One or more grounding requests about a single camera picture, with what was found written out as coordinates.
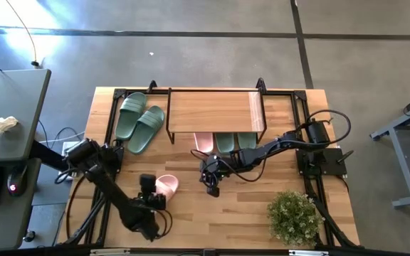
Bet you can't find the pink slide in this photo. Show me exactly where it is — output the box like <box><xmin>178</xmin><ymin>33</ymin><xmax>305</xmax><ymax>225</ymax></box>
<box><xmin>193</xmin><ymin>132</ymin><xmax>215</xmax><ymax>154</ymax></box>
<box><xmin>154</xmin><ymin>174</ymin><xmax>180</xmax><ymax>203</ymax></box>

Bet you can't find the teal slide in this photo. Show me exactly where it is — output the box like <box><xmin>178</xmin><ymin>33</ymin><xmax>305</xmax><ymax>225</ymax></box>
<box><xmin>214</xmin><ymin>132</ymin><xmax>236</xmax><ymax>155</ymax></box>
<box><xmin>236</xmin><ymin>132</ymin><xmax>258</xmax><ymax>150</ymax></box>

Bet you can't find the dark green slide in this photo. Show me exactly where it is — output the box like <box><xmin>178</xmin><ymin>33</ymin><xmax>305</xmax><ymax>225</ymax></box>
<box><xmin>115</xmin><ymin>92</ymin><xmax>148</xmax><ymax>140</ymax></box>
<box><xmin>127</xmin><ymin>105</ymin><xmax>166</xmax><ymax>155</ymax></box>

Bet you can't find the white power strip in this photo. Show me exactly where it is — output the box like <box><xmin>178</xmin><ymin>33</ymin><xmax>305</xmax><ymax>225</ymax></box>
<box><xmin>57</xmin><ymin>140</ymin><xmax>85</xmax><ymax>182</ymax></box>

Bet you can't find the green potted plant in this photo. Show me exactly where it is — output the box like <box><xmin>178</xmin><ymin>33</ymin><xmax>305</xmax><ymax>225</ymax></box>
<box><xmin>267</xmin><ymin>191</ymin><xmax>325</xmax><ymax>249</ymax></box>

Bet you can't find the black angled bar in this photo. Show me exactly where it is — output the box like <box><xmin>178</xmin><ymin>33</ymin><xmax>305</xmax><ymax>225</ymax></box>
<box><xmin>29</xmin><ymin>139</ymin><xmax>76</xmax><ymax>175</ymax></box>

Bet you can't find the black computer mouse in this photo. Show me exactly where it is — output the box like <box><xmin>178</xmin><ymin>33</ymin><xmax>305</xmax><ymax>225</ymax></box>
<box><xmin>6</xmin><ymin>164</ymin><xmax>28</xmax><ymax>198</ymax></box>

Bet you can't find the grey desk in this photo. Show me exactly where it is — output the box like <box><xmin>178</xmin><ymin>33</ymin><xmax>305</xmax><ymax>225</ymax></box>
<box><xmin>0</xmin><ymin>158</ymin><xmax>43</xmax><ymax>252</ymax></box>
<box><xmin>0</xmin><ymin>68</ymin><xmax>52</xmax><ymax>164</ymax></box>

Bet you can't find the crumpled white paper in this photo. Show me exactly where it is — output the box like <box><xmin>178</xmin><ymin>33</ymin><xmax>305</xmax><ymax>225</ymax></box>
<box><xmin>0</xmin><ymin>115</ymin><xmax>19</xmax><ymax>137</ymax></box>

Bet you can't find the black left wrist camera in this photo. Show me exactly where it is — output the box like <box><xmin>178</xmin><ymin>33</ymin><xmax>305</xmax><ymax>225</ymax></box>
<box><xmin>139</xmin><ymin>174</ymin><xmax>157</xmax><ymax>196</ymax></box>

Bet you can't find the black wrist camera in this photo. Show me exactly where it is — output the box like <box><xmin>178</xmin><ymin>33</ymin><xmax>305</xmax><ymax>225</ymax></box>
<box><xmin>206</xmin><ymin>184</ymin><xmax>221</xmax><ymax>198</ymax></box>
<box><xmin>139</xmin><ymin>174</ymin><xmax>157</xmax><ymax>196</ymax></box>

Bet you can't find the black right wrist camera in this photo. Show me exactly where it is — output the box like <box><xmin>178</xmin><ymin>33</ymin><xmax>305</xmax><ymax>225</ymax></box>
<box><xmin>206</xmin><ymin>184</ymin><xmax>221</xmax><ymax>198</ymax></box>

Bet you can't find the wooden shelf with black frame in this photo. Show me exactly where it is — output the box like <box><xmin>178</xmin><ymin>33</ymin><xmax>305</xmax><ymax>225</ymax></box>
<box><xmin>165</xmin><ymin>87</ymin><xmax>268</xmax><ymax>145</ymax></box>

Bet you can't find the silver metal bracket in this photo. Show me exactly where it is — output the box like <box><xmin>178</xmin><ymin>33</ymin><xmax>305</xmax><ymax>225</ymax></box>
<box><xmin>90</xmin><ymin>248</ymin><xmax>131</xmax><ymax>256</ymax></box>
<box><xmin>288</xmin><ymin>250</ymin><xmax>330</xmax><ymax>256</ymax></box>

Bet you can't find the black curved cable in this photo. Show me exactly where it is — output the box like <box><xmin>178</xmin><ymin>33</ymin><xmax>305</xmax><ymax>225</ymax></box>
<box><xmin>65</xmin><ymin>173</ymin><xmax>85</xmax><ymax>240</ymax></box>

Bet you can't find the black metal rig frame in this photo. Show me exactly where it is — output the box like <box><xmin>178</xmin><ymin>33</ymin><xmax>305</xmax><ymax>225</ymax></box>
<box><xmin>62</xmin><ymin>77</ymin><xmax>362</xmax><ymax>250</ymax></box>

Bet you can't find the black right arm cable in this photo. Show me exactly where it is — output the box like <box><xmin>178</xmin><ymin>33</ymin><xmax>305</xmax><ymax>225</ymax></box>
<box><xmin>306</xmin><ymin>109</ymin><xmax>352</xmax><ymax>145</ymax></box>

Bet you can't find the black floor cable with plug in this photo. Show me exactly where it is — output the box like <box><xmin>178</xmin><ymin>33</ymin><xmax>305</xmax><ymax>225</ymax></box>
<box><xmin>4</xmin><ymin>0</ymin><xmax>41</xmax><ymax>69</ymax></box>

